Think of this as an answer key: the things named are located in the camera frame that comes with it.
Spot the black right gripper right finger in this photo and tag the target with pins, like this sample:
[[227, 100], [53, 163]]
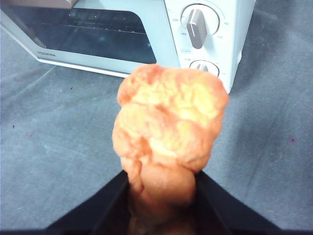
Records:
[[220, 210]]

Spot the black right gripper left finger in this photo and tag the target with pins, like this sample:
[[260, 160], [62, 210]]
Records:
[[102, 210]]

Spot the orange bread loaf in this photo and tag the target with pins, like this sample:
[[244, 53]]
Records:
[[168, 117]]

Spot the white toaster oven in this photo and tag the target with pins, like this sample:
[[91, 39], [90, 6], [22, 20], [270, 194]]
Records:
[[239, 36]]

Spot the brown and white oven knob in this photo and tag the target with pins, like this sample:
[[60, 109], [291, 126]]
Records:
[[196, 27], [203, 67]]

